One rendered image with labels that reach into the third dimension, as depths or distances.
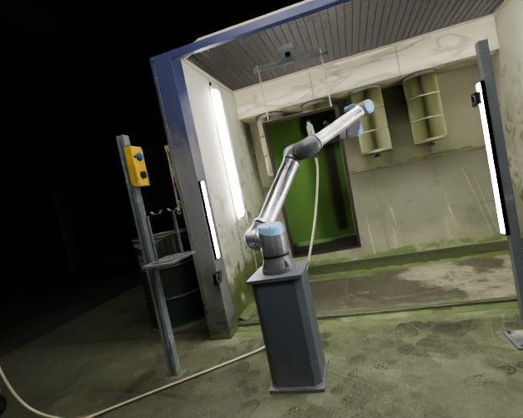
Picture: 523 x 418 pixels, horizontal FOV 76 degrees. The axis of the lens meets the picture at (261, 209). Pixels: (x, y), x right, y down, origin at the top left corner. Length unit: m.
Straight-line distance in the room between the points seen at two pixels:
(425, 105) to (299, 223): 1.81
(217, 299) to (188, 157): 1.14
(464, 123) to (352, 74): 1.39
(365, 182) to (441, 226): 0.95
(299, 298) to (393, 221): 2.32
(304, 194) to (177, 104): 1.38
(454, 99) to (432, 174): 0.87
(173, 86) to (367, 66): 2.10
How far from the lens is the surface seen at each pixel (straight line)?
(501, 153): 2.20
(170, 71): 2.87
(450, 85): 4.52
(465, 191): 4.20
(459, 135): 4.46
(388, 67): 4.02
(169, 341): 2.49
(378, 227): 3.94
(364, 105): 2.44
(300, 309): 1.86
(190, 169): 2.70
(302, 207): 3.24
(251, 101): 4.10
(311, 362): 1.98
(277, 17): 2.69
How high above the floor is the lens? 1.10
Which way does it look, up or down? 3 degrees down
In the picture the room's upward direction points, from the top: 12 degrees counter-clockwise
